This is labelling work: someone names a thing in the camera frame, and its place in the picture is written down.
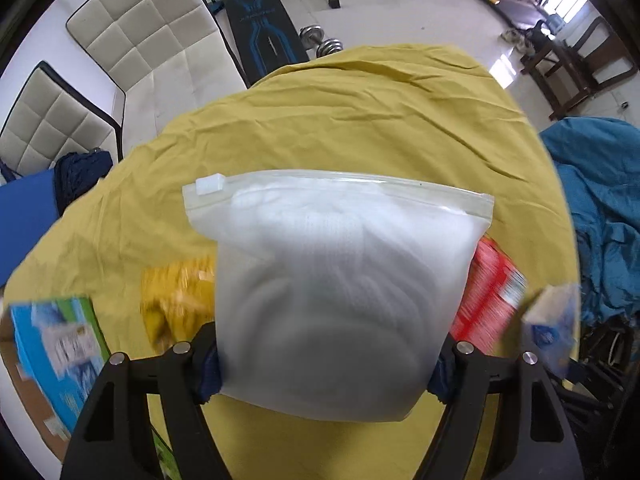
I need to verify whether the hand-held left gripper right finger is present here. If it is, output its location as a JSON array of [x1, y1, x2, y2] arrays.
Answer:
[[413, 334, 586, 480]]

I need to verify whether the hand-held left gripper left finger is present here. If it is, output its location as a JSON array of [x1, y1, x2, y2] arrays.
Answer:
[[60, 322, 232, 480]]

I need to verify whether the frosted zip bag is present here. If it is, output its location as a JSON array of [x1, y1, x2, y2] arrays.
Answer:
[[182, 169, 495, 423]]

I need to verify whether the yellow snack packet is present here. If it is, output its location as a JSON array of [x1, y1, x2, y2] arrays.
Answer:
[[140, 256, 218, 356]]

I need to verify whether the red snack packet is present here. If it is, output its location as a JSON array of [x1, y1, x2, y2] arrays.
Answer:
[[449, 236, 529, 351]]

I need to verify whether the white and blue packet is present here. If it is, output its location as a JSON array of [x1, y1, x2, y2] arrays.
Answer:
[[521, 283, 581, 376]]

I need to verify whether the blue and green box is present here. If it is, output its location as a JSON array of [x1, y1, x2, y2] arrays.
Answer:
[[10, 297, 112, 436]]

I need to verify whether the cardboard box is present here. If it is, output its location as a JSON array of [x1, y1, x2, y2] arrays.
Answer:
[[0, 300, 73, 466]]

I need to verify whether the teal cloth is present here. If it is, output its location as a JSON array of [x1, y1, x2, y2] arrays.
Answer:
[[539, 117, 640, 327]]

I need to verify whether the navy knitted cloth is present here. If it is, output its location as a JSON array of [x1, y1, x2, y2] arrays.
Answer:
[[54, 149, 113, 216]]

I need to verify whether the yellow tablecloth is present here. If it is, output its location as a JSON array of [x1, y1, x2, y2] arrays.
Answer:
[[2, 44, 581, 480]]

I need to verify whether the cream quilted sofa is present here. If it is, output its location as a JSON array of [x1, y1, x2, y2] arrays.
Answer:
[[0, 0, 248, 183]]

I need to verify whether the dark wooden chair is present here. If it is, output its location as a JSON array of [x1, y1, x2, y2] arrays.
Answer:
[[520, 16, 636, 122]]

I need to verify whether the chrome dumbbell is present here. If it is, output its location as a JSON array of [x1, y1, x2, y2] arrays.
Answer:
[[299, 25, 345, 59]]

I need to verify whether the blue and black exercise bench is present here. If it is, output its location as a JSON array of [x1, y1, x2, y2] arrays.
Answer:
[[222, 0, 311, 86]]

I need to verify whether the treadmill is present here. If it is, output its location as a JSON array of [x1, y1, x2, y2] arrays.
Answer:
[[475, 0, 568, 31]]

